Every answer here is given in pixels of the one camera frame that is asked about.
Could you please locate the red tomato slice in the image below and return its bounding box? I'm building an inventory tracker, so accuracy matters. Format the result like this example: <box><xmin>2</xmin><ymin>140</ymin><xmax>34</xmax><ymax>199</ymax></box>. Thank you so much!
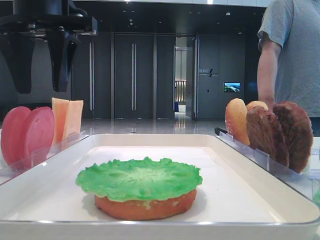
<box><xmin>19</xmin><ymin>106</ymin><xmax>55</xmax><ymax>159</ymax></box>
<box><xmin>0</xmin><ymin>106</ymin><xmax>31</xmax><ymax>165</ymax></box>

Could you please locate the tan bun slice inner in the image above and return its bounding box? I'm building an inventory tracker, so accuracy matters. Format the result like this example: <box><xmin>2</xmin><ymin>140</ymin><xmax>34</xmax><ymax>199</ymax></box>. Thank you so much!
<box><xmin>225</xmin><ymin>98</ymin><xmax>250</xmax><ymax>146</ymax></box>

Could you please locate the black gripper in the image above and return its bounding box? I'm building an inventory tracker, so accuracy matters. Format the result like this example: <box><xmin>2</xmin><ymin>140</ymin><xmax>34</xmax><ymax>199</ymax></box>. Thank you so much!
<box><xmin>0</xmin><ymin>0</ymin><xmax>98</xmax><ymax>94</ymax></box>

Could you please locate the tan bun slice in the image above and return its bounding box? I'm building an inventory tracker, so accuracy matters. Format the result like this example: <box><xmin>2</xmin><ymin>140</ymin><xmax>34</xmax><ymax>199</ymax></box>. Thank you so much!
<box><xmin>246</xmin><ymin>100</ymin><xmax>269</xmax><ymax>111</ymax></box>
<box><xmin>225</xmin><ymin>98</ymin><xmax>250</xmax><ymax>146</ymax></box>

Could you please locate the clear acrylic rack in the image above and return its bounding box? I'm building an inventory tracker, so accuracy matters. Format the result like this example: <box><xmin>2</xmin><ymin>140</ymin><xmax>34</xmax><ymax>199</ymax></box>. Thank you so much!
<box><xmin>214</xmin><ymin>127</ymin><xmax>320</xmax><ymax>200</ymax></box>
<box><xmin>0</xmin><ymin>131</ymin><xmax>89</xmax><ymax>185</ymax></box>

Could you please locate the clear acrylic right rack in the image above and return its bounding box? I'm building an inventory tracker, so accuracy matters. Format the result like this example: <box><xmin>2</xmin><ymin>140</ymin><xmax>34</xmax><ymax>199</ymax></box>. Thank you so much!
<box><xmin>214</xmin><ymin>127</ymin><xmax>320</xmax><ymax>200</ymax></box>

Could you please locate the brown meat patty inner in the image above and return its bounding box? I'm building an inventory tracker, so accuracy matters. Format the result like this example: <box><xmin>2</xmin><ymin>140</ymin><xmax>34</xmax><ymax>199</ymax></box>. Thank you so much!
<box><xmin>246</xmin><ymin>106</ymin><xmax>290</xmax><ymax>167</ymax></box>

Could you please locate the bottom bun on tray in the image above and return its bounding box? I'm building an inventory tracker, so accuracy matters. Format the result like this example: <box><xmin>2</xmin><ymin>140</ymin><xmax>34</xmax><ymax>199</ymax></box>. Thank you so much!
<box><xmin>94</xmin><ymin>189</ymin><xmax>197</xmax><ymax>221</ymax></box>

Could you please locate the green lettuce leaf on bun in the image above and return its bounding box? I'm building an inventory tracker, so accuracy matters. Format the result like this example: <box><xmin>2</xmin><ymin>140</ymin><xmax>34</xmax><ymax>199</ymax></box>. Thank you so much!
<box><xmin>75</xmin><ymin>157</ymin><xmax>203</xmax><ymax>202</ymax></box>

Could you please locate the person in grey shirt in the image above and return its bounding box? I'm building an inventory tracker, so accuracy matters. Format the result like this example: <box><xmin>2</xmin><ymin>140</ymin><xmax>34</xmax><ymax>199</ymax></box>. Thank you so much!
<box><xmin>257</xmin><ymin>0</ymin><xmax>320</xmax><ymax>118</ymax></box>

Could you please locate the brown meat patty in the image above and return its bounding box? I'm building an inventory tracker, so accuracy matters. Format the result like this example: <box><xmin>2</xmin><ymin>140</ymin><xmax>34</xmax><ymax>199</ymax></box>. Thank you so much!
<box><xmin>246</xmin><ymin>106</ymin><xmax>290</xmax><ymax>167</ymax></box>
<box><xmin>272</xmin><ymin>101</ymin><xmax>314</xmax><ymax>174</ymax></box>

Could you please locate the wall screen display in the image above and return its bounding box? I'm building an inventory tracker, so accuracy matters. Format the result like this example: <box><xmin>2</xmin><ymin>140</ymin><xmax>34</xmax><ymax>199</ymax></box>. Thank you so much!
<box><xmin>223</xmin><ymin>82</ymin><xmax>241</xmax><ymax>93</ymax></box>

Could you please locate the green lettuce leaf right rack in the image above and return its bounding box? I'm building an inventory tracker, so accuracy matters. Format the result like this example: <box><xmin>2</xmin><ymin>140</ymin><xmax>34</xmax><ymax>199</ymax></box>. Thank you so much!
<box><xmin>312</xmin><ymin>187</ymin><xmax>320</xmax><ymax>207</ymax></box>

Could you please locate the orange cheese slice inner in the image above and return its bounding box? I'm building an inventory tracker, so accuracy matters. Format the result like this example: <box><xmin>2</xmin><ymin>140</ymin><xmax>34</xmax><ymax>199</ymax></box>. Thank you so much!
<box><xmin>62</xmin><ymin>100</ymin><xmax>84</xmax><ymax>140</ymax></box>

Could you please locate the tan bun slice outer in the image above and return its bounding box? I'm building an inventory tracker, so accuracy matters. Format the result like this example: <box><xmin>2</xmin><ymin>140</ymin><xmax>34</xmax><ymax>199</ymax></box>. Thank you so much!
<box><xmin>246</xmin><ymin>100</ymin><xmax>269</xmax><ymax>111</ymax></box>

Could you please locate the orange cheese slice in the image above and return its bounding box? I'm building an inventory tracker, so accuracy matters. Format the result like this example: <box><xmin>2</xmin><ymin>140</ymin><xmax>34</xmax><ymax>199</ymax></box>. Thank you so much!
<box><xmin>62</xmin><ymin>100</ymin><xmax>84</xmax><ymax>140</ymax></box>
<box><xmin>51</xmin><ymin>97</ymin><xmax>69</xmax><ymax>145</ymax></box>

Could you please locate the white metal tray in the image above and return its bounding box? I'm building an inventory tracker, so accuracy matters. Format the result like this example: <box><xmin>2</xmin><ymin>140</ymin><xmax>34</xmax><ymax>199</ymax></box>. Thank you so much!
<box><xmin>0</xmin><ymin>134</ymin><xmax>320</xmax><ymax>240</ymax></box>

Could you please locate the clear acrylic left rack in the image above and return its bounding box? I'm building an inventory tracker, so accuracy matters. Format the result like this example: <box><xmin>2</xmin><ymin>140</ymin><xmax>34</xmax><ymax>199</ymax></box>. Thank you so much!
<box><xmin>0</xmin><ymin>131</ymin><xmax>89</xmax><ymax>185</ymax></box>

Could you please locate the red tomato slice in rack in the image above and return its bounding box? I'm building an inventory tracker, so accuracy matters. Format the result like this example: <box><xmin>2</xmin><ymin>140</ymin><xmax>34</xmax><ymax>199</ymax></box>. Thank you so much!
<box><xmin>0</xmin><ymin>106</ymin><xmax>31</xmax><ymax>165</ymax></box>

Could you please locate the orange cheese slice outer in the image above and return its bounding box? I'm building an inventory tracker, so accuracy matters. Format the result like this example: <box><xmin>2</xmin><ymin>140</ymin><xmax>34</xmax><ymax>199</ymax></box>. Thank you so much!
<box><xmin>51</xmin><ymin>97</ymin><xmax>69</xmax><ymax>145</ymax></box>

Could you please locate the brown meat patty outer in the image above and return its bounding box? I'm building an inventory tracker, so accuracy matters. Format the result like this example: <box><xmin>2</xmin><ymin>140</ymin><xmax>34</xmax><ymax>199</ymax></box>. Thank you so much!
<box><xmin>272</xmin><ymin>101</ymin><xmax>314</xmax><ymax>174</ymax></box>

